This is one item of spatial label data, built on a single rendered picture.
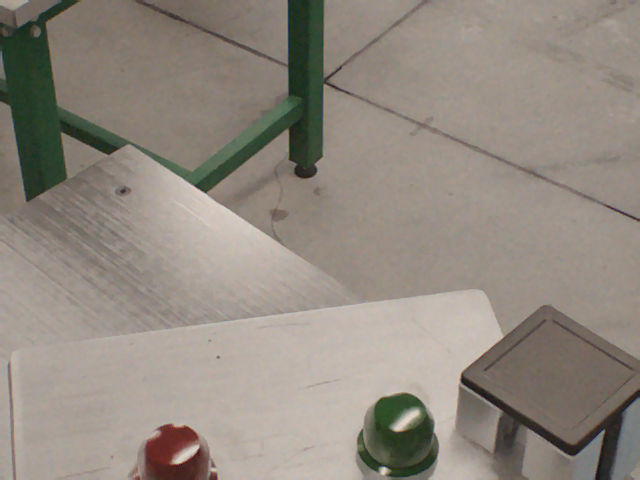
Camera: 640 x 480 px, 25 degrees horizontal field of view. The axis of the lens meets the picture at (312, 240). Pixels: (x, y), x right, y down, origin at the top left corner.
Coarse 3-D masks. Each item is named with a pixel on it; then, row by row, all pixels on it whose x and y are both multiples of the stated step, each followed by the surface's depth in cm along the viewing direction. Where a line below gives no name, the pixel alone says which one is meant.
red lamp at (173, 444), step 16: (160, 432) 43; (176, 432) 43; (192, 432) 44; (144, 448) 43; (160, 448) 43; (176, 448) 43; (192, 448) 43; (208, 448) 44; (144, 464) 43; (160, 464) 43; (176, 464) 43; (192, 464) 43; (208, 464) 43
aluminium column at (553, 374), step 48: (528, 336) 46; (576, 336) 46; (480, 384) 45; (528, 384) 45; (576, 384) 45; (624, 384) 45; (480, 432) 46; (528, 432) 44; (576, 432) 43; (624, 432) 45
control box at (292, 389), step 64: (256, 320) 50; (320, 320) 50; (384, 320) 50; (448, 320) 50; (64, 384) 48; (128, 384) 48; (192, 384) 48; (256, 384) 48; (320, 384) 48; (384, 384) 48; (448, 384) 48; (64, 448) 46; (128, 448) 46; (256, 448) 46; (320, 448) 46; (448, 448) 46; (512, 448) 46
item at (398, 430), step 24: (384, 408) 44; (408, 408) 44; (360, 432) 46; (384, 432) 44; (408, 432) 44; (432, 432) 44; (360, 456) 45; (384, 456) 44; (408, 456) 44; (432, 456) 45
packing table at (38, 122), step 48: (0, 0) 193; (48, 0) 196; (288, 0) 263; (48, 48) 207; (288, 48) 270; (0, 96) 278; (48, 96) 211; (288, 96) 277; (48, 144) 216; (96, 144) 267; (240, 144) 264
